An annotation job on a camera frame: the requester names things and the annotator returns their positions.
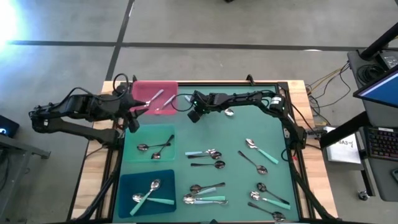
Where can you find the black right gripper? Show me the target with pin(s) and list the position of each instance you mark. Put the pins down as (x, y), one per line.
(205, 101)

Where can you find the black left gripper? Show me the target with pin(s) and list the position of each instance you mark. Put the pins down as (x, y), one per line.
(124, 105)

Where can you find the translucent green plastic bin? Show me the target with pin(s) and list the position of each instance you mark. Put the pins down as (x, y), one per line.
(136, 133)

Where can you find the pink plastic bin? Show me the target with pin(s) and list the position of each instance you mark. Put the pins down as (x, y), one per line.
(168, 88)

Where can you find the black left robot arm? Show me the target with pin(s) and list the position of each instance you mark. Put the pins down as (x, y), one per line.
(77, 105)

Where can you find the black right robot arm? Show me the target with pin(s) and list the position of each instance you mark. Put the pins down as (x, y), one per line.
(242, 98)

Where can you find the black clamp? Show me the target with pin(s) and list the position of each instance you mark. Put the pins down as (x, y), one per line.
(250, 80)
(134, 79)

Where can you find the dark teal plastic bin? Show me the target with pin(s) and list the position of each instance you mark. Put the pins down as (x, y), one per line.
(130, 183)

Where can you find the black support strut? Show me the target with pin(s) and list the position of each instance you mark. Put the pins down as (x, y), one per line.
(307, 193)
(99, 196)

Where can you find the grey stand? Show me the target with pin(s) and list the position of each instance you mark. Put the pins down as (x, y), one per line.
(18, 146)

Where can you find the black device blue light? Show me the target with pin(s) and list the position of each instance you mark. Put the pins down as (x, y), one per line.
(7, 126)

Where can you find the white paper sheet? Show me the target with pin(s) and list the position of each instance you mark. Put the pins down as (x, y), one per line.
(343, 149)

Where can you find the computer monitor blue screen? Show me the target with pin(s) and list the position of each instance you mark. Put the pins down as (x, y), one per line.
(382, 90)

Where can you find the black keyboard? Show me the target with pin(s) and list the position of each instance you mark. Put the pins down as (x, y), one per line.
(384, 143)

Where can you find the cart caster wheel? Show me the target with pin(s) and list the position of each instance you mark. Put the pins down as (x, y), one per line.
(363, 195)

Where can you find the black pole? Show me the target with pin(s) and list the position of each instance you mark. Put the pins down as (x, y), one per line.
(381, 42)

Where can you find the black power box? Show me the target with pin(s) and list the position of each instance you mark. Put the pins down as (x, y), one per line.
(390, 60)

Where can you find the black equipment cart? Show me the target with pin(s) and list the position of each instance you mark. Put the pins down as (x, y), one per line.
(381, 177)

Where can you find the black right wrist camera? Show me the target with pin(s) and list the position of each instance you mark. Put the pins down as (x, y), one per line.
(194, 116)

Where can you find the black table frame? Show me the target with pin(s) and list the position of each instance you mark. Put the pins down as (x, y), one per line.
(224, 83)

